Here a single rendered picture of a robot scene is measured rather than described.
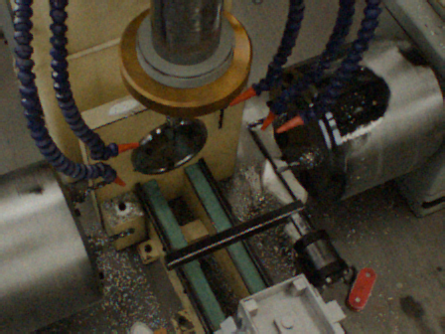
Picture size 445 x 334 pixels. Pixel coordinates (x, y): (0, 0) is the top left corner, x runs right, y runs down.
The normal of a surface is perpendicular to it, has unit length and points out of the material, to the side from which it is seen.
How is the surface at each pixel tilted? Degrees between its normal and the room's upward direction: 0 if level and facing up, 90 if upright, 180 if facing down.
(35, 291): 58
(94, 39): 90
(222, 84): 0
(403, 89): 21
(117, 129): 90
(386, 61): 2
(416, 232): 0
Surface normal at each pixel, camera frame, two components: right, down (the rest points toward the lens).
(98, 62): 0.41, 0.81
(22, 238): 0.14, -0.15
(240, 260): 0.00, -0.46
